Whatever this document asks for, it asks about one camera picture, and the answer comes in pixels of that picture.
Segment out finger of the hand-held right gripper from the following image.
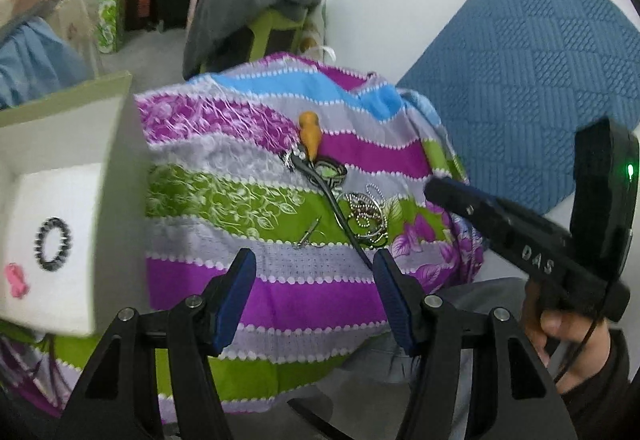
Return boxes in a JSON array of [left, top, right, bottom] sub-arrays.
[[424, 176, 506, 241]]

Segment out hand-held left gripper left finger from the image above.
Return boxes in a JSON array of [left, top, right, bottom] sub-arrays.
[[55, 247, 258, 440]]

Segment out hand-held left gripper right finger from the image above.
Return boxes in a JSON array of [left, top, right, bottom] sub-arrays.
[[372, 250, 581, 440]]

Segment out silver chain necklace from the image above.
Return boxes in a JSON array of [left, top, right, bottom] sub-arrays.
[[337, 185, 396, 248]]

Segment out small silver pin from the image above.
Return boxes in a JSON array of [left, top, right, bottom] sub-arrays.
[[295, 216, 323, 249]]

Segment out green black bangle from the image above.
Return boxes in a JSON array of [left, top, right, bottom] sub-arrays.
[[314, 159, 348, 191]]

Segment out black cord necklace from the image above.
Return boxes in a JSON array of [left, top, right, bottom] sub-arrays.
[[290, 155, 376, 271]]

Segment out orange wooden pendant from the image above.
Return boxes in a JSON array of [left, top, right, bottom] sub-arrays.
[[298, 111, 323, 159]]

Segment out pink hair clip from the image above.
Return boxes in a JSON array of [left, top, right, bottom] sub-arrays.
[[4, 262, 32, 301]]

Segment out white cardboard box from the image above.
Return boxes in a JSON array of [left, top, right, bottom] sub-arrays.
[[0, 72, 151, 338]]

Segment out person's right forearm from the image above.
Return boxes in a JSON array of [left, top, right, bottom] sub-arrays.
[[555, 330, 636, 440]]

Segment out person's right hand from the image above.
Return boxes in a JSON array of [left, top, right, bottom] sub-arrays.
[[522, 282, 612, 395]]

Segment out striped floral blanket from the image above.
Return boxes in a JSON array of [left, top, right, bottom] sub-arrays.
[[0, 52, 486, 421]]

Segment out person's grey trousers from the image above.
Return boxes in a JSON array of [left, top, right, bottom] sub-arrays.
[[300, 277, 531, 440]]

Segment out blue textured mat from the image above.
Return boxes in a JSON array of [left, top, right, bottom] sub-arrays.
[[395, 0, 640, 215]]

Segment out white plastic bag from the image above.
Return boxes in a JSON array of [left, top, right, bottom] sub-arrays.
[[300, 44, 337, 66]]

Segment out green stool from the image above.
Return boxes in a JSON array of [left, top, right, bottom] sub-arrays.
[[247, 7, 306, 63]]

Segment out green patterned bag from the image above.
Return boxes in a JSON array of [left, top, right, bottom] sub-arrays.
[[97, 0, 126, 54]]

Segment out light blue cloth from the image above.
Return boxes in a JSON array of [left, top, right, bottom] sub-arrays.
[[0, 14, 96, 111]]

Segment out clear plastic bag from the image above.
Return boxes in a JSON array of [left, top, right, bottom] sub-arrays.
[[62, 0, 103, 78]]

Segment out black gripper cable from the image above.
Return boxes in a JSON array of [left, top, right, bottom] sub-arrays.
[[550, 270, 626, 381]]

